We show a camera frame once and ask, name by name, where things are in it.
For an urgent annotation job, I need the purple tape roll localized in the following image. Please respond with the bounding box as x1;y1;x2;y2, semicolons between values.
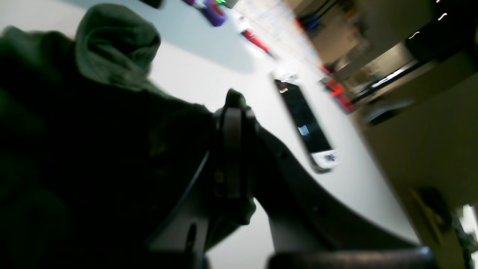
201;0;227;27

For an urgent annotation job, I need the red screwdriver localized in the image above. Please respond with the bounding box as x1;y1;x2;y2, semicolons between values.
240;28;277;60

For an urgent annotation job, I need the dark green t-shirt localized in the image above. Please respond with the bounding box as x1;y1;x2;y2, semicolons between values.
1;3;211;269

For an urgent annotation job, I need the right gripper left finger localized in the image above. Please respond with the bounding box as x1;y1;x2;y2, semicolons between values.
146;89;258;256

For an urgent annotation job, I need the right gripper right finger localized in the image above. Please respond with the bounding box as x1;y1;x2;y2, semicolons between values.
255;127;418;251

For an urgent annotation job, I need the white handheld game console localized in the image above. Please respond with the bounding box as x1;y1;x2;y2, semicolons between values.
273;78;339;173

